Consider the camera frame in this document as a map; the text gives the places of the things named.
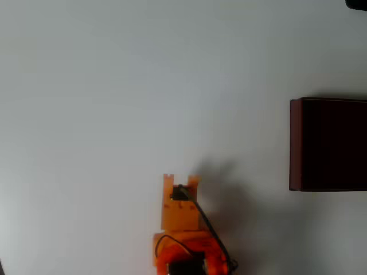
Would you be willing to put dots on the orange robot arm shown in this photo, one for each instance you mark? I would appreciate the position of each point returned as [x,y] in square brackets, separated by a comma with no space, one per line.
[215,265]

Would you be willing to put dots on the dark red cardboard box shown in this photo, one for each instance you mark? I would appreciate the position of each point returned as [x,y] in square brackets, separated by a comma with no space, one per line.
[332,143]

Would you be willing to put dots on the black rounded object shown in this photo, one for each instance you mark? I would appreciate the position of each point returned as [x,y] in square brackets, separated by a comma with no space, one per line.
[357,4]

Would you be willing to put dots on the translucent orange camera mount plate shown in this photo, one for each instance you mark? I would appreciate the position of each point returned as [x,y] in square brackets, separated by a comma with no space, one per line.
[179,215]

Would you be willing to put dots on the small black camera module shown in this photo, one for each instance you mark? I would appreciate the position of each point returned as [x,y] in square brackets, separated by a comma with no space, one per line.
[180,193]

